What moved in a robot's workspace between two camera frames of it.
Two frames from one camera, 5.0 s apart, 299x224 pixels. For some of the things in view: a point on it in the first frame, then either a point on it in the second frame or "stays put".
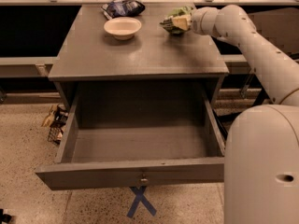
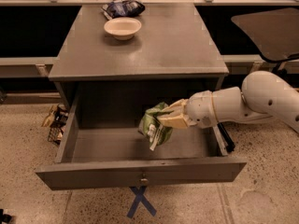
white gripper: (197, 22) -> (201, 108)
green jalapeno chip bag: (181, 11) -> (156, 134)
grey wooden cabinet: (154, 70) stays put
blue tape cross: (140, 197) stays put
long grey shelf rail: (26, 67) stays put
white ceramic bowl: (122, 28) stays put
